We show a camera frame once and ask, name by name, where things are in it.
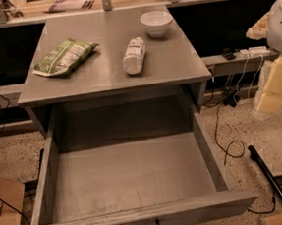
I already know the black metal bar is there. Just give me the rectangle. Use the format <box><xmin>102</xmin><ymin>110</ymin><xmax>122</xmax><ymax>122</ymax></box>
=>
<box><xmin>248</xmin><ymin>145</ymin><xmax>282</xmax><ymax>201</ymax></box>

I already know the clear plastic bottle white label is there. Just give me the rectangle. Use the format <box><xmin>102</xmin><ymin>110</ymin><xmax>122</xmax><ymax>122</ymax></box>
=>
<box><xmin>123</xmin><ymin>37</ymin><xmax>146</xmax><ymax>75</ymax></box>

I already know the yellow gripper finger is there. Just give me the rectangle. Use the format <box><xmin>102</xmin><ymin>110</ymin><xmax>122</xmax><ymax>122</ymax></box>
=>
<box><xmin>253</xmin><ymin>54</ymin><xmax>282</xmax><ymax>120</ymax></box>
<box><xmin>246</xmin><ymin>13</ymin><xmax>269</xmax><ymax>40</ymax></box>

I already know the open grey top drawer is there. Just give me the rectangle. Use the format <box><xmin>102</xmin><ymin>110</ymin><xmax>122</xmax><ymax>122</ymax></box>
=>
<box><xmin>31</xmin><ymin>89</ymin><xmax>256</xmax><ymax>225</ymax></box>

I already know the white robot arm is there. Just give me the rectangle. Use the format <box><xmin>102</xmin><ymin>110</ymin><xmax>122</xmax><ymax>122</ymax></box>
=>
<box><xmin>246</xmin><ymin>0</ymin><xmax>282</xmax><ymax>120</ymax></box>

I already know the magazine on back shelf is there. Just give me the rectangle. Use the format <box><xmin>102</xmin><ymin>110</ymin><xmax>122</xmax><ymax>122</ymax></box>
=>
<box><xmin>48</xmin><ymin>0</ymin><xmax>94</xmax><ymax>13</ymax></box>

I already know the white power strip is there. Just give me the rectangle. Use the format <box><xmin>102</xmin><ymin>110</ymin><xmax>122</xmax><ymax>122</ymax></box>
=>
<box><xmin>239</xmin><ymin>46</ymin><xmax>270</xmax><ymax>57</ymax></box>

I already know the green snack bag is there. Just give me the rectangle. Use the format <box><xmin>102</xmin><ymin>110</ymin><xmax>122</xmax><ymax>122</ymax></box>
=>
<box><xmin>32</xmin><ymin>38</ymin><xmax>98</xmax><ymax>78</ymax></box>

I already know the black cable on floor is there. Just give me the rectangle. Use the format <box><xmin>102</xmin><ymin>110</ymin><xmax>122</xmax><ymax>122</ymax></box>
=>
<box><xmin>210</xmin><ymin>101</ymin><xmax>248</xmax><ymax>167</ymax></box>

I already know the brown cardboard box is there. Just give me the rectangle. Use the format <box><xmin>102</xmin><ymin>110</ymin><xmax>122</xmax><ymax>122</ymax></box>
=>
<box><xmin>0</xmin><ymin>177</ymin><xmax>25</xmax><ymax>225</ymax></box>

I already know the white cable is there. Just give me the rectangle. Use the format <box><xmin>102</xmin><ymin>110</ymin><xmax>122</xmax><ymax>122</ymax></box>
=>
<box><xmin>229</xmin><ymin>53</ymin><xmax>268</xmax><ymax>106</ymax></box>

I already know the small black device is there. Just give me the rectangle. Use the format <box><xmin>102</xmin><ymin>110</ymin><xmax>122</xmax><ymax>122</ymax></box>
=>
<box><xmin>221</xmin><ymin>48</ymin><xmax>236</xmax><ymax>61</ymax></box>

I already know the white ceramic bowl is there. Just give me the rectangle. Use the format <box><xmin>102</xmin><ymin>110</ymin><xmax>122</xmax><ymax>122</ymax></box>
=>
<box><xmin>140</xmin><ymin>11</ymin><xmax>173</xmax><ymax>38</ymax></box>

